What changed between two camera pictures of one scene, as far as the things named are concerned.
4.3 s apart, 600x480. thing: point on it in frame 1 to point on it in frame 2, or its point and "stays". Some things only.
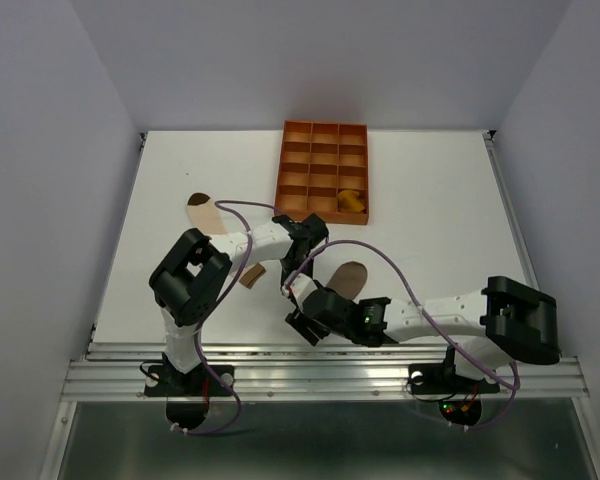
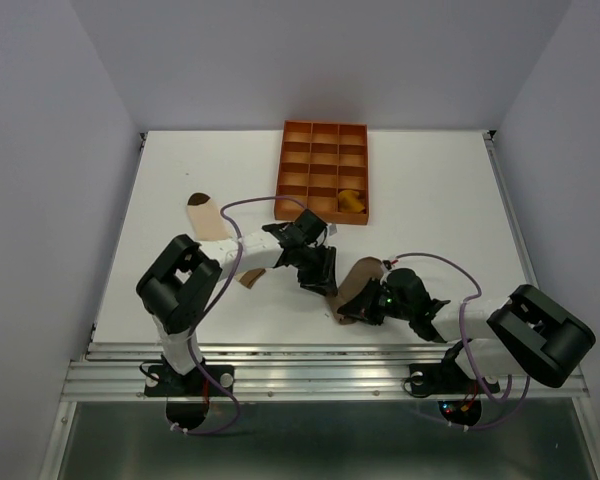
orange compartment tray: [318, 161] stays
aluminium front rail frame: [289, 371] stays
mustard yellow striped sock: [349, 201] stays
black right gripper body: [305, 325] to [379, 301]
